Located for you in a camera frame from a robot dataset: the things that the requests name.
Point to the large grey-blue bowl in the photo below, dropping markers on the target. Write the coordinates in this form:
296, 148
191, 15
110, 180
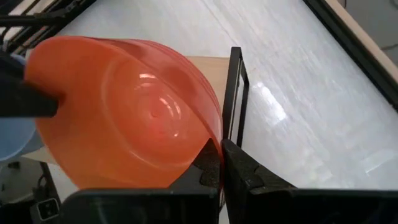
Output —
14, 137

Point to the small red bowl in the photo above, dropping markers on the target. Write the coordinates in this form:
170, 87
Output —
124, 118

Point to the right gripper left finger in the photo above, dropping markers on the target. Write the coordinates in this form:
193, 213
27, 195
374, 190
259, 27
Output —
140, 208

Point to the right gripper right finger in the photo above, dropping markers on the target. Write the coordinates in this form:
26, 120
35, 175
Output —
280, 205

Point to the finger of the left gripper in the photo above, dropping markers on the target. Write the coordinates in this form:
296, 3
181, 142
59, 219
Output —
25, 102

